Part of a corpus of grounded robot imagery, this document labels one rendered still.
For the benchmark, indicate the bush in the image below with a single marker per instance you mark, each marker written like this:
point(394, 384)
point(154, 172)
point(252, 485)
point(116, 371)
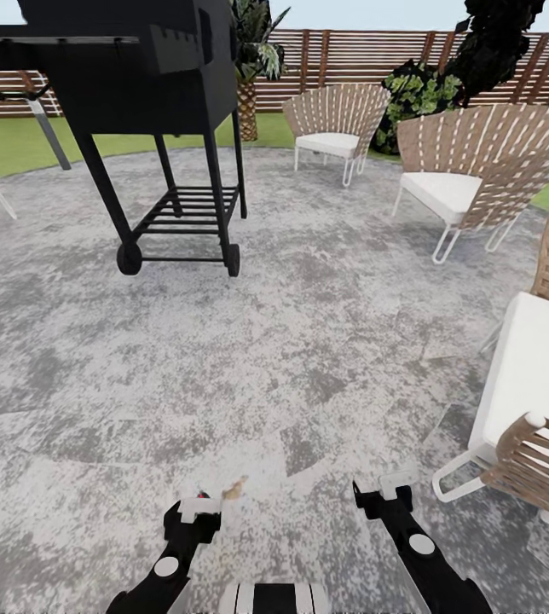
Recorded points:
point(258, 57)
point(415, 89)

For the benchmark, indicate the robot trunk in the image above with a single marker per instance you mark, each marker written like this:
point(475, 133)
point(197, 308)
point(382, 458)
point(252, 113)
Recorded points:
point(274, 598)

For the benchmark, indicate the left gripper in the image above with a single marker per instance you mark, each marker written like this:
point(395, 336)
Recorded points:
point(199, 532)

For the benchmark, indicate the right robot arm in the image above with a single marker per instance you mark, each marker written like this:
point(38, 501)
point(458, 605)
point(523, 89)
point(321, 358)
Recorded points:
point(435, 587)

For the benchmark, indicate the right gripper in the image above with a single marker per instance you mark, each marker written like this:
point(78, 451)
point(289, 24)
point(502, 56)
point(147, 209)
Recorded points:
point(377, 508)

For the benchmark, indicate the charcoal grill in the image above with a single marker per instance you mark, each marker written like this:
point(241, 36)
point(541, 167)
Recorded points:
point(140, 67)

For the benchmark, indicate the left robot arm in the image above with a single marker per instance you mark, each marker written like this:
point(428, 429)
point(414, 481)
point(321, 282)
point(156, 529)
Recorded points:
point(167, 589)

